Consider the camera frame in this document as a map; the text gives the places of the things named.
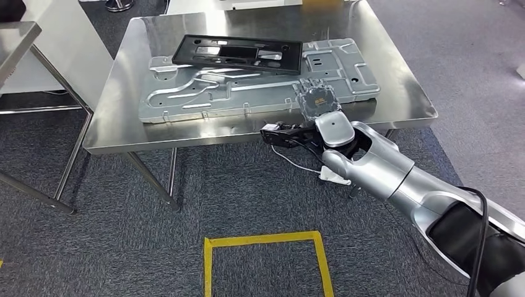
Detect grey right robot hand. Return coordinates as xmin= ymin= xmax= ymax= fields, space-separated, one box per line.
xmin=293 ymin=77 xmax=342 ymax=123

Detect black plastic licence plate frame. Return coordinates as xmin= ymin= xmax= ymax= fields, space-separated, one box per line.
xmin=171 ymin=34 xmax=303 ymax=76

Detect stainless steel workbench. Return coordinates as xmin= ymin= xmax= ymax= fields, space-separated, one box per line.
xmin=82 ymin=0 xmax=439 ymax=213

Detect stamped steel sheet panel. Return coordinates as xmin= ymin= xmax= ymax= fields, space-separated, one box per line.
xmin=138 ymin=38 xmax=381 ymax=124

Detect white power strip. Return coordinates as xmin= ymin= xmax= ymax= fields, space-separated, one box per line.
xmin=319 ymin=165 xmax=353 ymax=186

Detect yellow floor tape square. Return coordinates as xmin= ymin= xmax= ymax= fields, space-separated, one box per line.
xmin=204 ymin=230 xmax=335 ymax=297

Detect white table steel legs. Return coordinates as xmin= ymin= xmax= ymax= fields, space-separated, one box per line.
xmin=0 ymin=0 xmax=115 ymax=216

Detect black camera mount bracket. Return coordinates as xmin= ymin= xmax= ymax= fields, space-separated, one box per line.
xmin=259 ymin=122 xmax=325 ymax=150

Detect thin black camera cable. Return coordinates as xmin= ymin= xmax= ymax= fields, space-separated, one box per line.
xmin=289 ymin=138 xmax=325 ymax=163

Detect white power cable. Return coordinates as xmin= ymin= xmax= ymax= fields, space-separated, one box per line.
xmin=271 ymin=144 xmax=323 ymax=174

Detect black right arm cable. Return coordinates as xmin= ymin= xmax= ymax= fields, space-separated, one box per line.
xmin=457 ymin=186 xmax=490 ymax=297

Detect chrome stanchion post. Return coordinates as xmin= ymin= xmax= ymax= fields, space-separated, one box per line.
xmin=104 ymin=0 xmax=136 ymax=13

